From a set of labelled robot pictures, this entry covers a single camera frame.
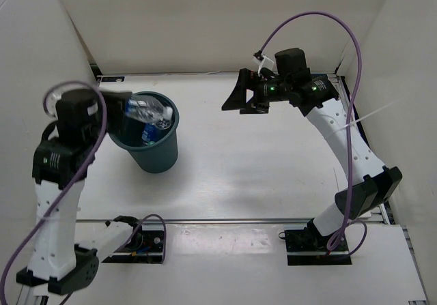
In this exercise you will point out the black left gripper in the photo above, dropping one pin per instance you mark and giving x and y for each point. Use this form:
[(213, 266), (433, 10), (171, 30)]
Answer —
[(117, 100)]

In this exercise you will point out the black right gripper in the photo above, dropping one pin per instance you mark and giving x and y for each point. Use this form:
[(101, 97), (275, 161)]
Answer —
[(237, 99)]

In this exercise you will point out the clear bottle blue label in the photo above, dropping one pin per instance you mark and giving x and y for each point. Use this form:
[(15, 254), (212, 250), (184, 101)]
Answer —
[(147, 109)]

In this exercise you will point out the blue label water bottle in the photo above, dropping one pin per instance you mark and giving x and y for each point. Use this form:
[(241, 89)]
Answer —
[(151, 133)]

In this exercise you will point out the clear bottle without label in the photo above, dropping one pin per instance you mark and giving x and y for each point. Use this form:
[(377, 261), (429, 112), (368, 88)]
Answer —
[(163, 124)]

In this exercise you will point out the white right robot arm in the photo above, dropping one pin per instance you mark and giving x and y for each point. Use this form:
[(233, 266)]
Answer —
[(370, 181)]

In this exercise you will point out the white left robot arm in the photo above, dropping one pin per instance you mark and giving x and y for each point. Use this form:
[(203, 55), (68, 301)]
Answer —
[(59, 171)]

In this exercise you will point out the dark teal plastic bin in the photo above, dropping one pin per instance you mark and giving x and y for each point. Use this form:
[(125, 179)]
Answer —
[(163, 154)]

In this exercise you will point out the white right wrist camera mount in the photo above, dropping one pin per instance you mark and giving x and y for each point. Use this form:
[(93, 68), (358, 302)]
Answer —
[(265, 65)]

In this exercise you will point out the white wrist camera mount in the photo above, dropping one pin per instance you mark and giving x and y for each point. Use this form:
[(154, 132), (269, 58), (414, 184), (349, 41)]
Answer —
[(265, 65), (49, 102)]

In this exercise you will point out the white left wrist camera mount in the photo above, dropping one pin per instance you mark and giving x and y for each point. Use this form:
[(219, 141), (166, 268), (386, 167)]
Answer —
[(49, 102)]

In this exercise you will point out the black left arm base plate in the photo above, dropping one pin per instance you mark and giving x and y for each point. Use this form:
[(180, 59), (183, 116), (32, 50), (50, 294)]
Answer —
[(148, 247)]

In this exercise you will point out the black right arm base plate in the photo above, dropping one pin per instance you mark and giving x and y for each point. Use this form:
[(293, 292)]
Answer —
[(303, 250)]

